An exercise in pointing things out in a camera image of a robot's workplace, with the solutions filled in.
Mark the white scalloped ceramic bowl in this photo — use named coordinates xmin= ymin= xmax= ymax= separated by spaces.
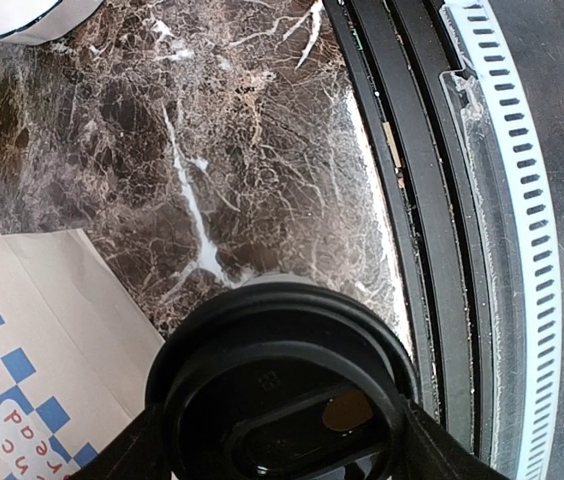
xmin=0 ymin=0 xmax=104 ymax=46

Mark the black front table rail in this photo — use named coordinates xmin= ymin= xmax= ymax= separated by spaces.
xmin=326 ymin=1 xmax=493 ymax=461

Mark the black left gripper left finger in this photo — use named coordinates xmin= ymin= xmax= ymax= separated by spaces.
xmin=70 ymin=403 xmax=167 ymax=480

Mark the checkered blue paper bag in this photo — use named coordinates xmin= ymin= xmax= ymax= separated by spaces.
xmin=0 ymin=229 xmax=163 ymax=479

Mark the grey slotted cable duct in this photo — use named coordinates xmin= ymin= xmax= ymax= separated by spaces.
xmin=440 ymin=1 xmax=562 ymax=479

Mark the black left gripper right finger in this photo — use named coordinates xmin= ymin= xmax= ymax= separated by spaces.
xmin=396 ymin=397 xmax=506 ymax=480

